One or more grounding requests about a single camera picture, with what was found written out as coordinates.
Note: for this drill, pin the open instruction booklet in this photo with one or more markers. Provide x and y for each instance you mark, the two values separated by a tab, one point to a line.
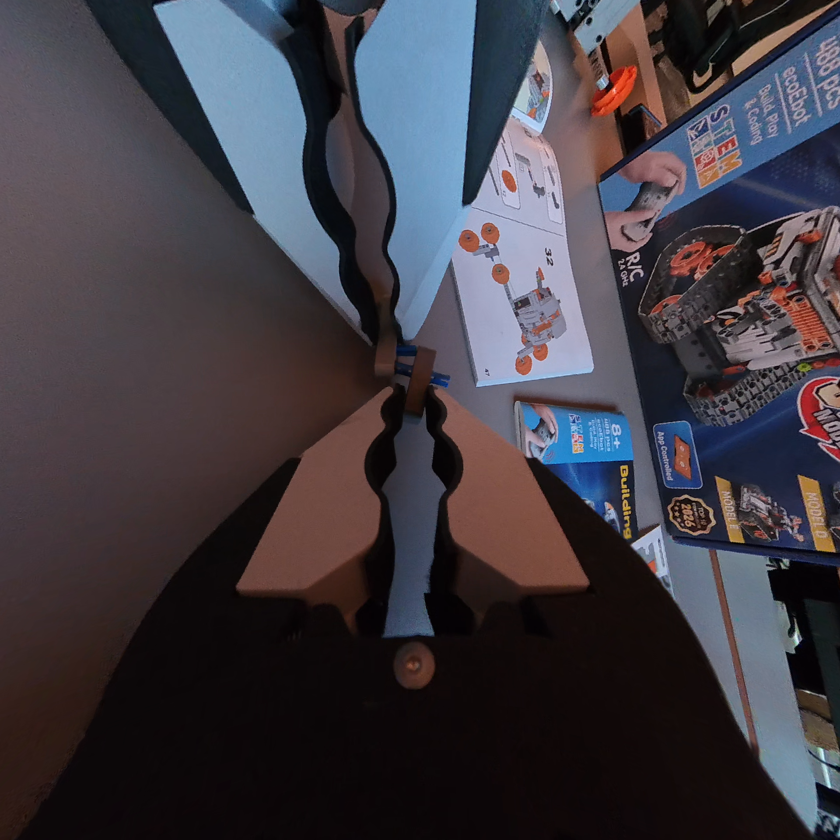
558	341

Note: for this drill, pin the grey desk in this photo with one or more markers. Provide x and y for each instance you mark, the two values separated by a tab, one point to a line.
164	394

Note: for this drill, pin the blue robot kit manual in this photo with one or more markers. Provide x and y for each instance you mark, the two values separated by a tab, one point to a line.
590	446

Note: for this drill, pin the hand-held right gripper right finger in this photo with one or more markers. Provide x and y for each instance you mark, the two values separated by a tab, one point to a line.
505	525

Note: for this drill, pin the dark grey technic beam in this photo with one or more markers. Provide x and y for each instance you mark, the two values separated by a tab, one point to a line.
386	348

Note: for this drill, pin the grey orange toy robot model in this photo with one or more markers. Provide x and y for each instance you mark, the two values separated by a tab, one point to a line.
613	88

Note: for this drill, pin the light grey technic beam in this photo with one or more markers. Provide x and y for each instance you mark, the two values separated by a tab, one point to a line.
420	387

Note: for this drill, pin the blue robot kit box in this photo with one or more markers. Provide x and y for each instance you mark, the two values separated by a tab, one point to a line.
754	394

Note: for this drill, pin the orange white booklet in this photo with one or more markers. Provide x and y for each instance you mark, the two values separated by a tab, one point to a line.
653	558

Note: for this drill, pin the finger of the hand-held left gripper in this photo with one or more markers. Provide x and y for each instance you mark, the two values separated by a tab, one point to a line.
249	118
426	131

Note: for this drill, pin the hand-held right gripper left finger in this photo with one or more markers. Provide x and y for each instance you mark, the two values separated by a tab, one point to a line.
321	525

